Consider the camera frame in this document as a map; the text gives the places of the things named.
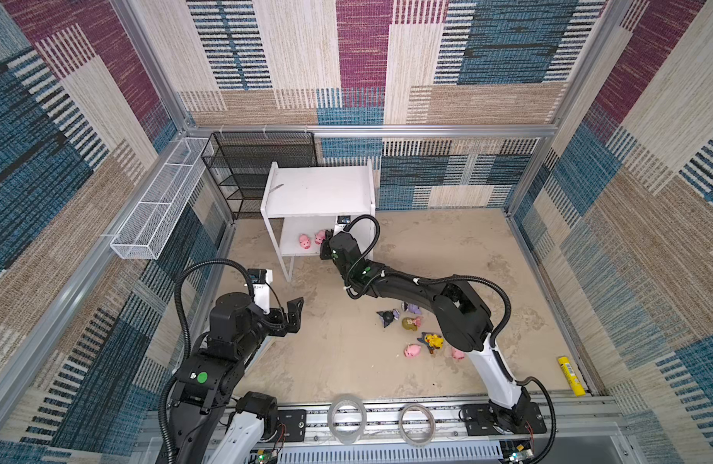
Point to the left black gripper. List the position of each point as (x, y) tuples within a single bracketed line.
[(280, 326)]

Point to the purple figure toy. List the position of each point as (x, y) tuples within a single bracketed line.
[(410, 308)]

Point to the black purple bat toy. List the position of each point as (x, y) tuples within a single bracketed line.
[(387, 317)]

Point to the clear tape roll left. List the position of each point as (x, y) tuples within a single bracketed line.
[(347, 418)]

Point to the yellow blue pokemon toy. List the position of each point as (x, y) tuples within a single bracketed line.
[(433, 342)]

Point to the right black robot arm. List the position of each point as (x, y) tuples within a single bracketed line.
[(471, 312)]

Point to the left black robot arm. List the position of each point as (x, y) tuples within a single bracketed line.
[(195, 397)]

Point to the black wire mesh rack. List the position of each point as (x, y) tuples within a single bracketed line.
[(240, 164)]

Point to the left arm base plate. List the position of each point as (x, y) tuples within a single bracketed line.
[(288, 426)]

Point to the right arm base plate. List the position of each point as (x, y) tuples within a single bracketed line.
[(478, 419)]

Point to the clear tape roll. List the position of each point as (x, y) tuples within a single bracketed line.
[(347, 418), (416, 425)]

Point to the white wire mesh basket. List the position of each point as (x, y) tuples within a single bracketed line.
[(146, 231)]

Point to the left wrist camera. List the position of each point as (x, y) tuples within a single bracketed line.
[(261, 285)]

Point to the olive green figure toy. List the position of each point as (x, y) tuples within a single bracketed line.
[(411, 323)]

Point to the yellow glue tube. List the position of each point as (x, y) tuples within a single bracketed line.
[(570, 375)]

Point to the white two-tier shelf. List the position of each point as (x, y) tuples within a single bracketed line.
[(304, 200)]

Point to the clear tape roll right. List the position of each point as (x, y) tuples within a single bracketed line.
[(416, 425)]

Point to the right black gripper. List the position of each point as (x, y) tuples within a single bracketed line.
[(325, 250)]

